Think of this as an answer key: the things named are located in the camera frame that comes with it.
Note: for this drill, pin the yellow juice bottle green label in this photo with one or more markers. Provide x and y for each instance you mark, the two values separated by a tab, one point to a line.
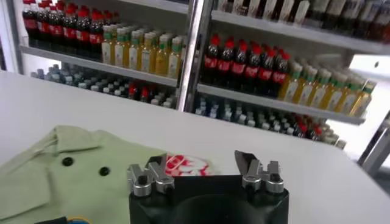
107	53
161	62
304	92
333	99
289	89
120	54
174	65
147	61
362	105
134	58
318	95
348	102

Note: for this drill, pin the green cap dark tea bottle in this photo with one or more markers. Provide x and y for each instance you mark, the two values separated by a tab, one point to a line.
254	7
270	8
286	9
301	12

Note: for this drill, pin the grey metal shelf unit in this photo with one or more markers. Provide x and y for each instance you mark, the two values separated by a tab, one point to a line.
100	67
274	103

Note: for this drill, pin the red cap cola bottle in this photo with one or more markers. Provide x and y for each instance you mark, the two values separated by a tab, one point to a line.
278	77
44	26
30	23
237	68
83	36
56	30
70	33
264	74
210	62
96	38
251	71
224	65

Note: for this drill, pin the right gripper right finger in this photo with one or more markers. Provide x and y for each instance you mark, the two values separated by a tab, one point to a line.
259	178

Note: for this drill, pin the light green polo shirt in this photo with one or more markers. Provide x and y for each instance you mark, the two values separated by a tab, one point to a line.
76	194

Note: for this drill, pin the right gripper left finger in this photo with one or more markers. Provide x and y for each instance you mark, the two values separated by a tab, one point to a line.
146	181

